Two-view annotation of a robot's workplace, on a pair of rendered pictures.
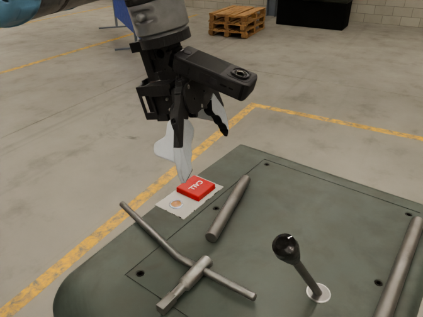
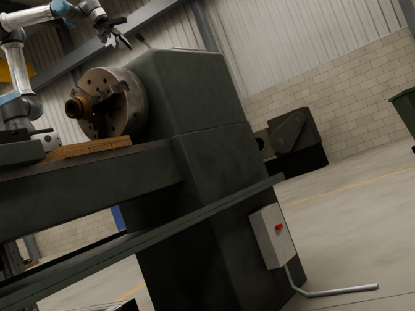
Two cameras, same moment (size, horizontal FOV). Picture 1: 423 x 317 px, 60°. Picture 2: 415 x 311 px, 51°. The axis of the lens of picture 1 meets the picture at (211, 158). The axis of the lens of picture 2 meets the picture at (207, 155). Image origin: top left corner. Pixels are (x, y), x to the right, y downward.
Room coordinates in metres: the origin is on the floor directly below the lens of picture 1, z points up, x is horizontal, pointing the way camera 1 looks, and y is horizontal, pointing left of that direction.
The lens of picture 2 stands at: (-1.65, -0.15, 0.65)
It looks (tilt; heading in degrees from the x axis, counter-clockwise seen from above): 3 degrees up; 358
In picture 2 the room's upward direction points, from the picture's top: 20 degrees counter-clockwise
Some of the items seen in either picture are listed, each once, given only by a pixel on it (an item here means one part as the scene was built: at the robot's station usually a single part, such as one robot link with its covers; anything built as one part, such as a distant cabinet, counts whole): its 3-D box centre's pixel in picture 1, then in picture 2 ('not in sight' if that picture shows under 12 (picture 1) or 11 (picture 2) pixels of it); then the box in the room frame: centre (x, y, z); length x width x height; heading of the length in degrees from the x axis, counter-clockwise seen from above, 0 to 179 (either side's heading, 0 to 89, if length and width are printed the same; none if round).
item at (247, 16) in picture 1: (238, 21); not in sight; (8.31, -0.57, 0.22); 1.25 x 0.86 x 0.44; 154
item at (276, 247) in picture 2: not in sight; (313, 246); (0.26, -0.50, 0.22); 0.42 x 0.18 x 0.44; 54
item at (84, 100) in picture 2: not in sight; (80, 108); (0.03, 0.21, 1.08); 0.09 x 0.09 x 0.09; 54
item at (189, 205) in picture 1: (191, 205); not in sight; (0.62, 0.04, 1.23); 0.13 x 0.08 x 0.06; 144
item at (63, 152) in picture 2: not in sight; (68, 161); (-0.08, 0.29, 0.89); 0.36 x 0.30 x 0.04; 54
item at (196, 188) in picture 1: (196, 189); not in sight; (0.64, 0.03, 1.26); 0.06 x 0.06 x 0.02; 54
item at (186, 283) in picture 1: (185, 283); not in sight; (0.38, 0.04, 1.27); 0.12 x 0.02 x 0.02; 145
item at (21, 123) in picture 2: not in sight; (18, 128); (0.51, 0.63, 1.21); 0.15 x 0.15 x 0.10
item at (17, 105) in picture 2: not in sight; (12, 106); (0.51, 0.63, 1.33); 0.13 x 0.12 x 0.14; 168
